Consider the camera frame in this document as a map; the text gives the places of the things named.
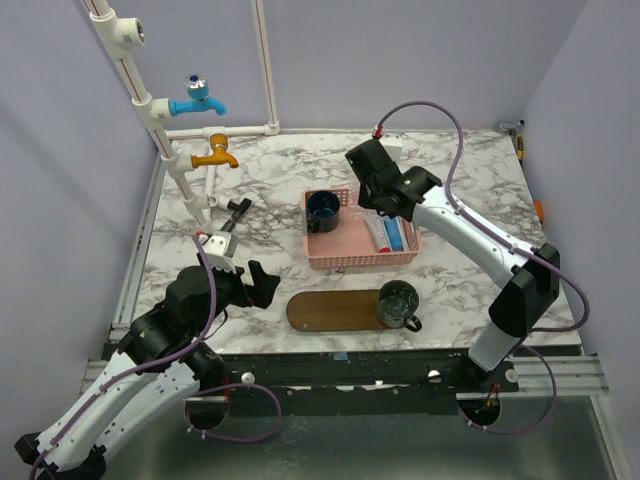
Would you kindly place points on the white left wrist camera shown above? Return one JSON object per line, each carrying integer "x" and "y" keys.
{"x": 219, "y": 248}

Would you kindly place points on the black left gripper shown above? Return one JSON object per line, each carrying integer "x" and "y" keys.
{"x": 264, "y": 284}

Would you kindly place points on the orange plastic faucet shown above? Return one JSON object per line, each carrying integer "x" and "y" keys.
{"x": 219, "y": 155}

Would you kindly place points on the black t-handle valve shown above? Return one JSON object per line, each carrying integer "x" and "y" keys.
{"x": 237, "y": 211}

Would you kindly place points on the orange clip on wall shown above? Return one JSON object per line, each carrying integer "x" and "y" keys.
{"x": 539, "y": 210}

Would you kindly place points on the dark blue mug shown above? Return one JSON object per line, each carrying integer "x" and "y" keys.
{"x": 322, "y": 212}

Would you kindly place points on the pink perforated plastic basket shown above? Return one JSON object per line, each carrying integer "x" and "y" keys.
{"x": 350, "y": 244}

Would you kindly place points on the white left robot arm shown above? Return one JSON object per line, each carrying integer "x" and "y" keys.
{"x": 161, "y": 360}

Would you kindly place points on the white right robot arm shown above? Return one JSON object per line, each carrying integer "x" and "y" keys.
{"x": 528, "y": 288}

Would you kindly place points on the blue plastic faucet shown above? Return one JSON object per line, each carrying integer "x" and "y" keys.
{"x": 197, "y": 89}

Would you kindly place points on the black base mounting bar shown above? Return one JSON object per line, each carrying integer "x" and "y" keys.
{"x": 345, "y": 384}

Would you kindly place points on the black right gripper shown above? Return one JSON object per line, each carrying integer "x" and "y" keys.
{"x": 362, "y": 198}

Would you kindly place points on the brown oval wooden tray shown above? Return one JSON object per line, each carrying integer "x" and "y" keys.
{"x": 334, "y": 311}

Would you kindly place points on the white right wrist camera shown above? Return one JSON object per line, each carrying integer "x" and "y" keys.
{"x": 393, "y": 145}

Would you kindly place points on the white pvc pipe frame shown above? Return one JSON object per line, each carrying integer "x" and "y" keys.
{"x": 119, "y": 37}

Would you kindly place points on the dark green ceramic mug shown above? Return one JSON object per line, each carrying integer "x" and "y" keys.
{"x": 397, "y": 304}

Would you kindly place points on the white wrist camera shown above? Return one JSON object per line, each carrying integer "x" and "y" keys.
{"x": 393, "y": 145}
{"x": 219, "y": 248}

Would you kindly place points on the yellow black tool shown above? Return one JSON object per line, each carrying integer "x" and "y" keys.
{"x": 519, "y": 140}

